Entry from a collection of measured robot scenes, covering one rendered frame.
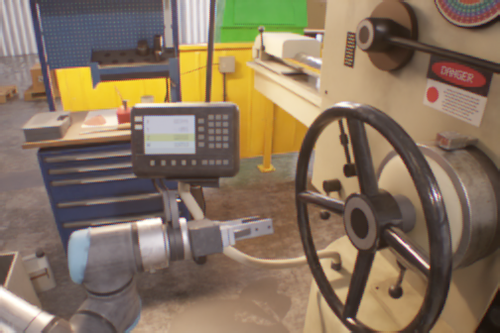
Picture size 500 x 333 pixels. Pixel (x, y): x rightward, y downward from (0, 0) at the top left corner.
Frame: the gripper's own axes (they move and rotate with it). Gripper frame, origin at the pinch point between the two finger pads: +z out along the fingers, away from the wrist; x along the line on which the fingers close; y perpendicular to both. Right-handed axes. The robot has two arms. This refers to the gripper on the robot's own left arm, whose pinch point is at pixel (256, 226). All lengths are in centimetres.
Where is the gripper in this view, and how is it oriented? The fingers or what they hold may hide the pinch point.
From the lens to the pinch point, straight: 67.1
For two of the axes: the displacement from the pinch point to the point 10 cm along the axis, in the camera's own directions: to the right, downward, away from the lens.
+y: 1.4, 9.9, -0.3
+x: 2.9, -0.6, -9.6
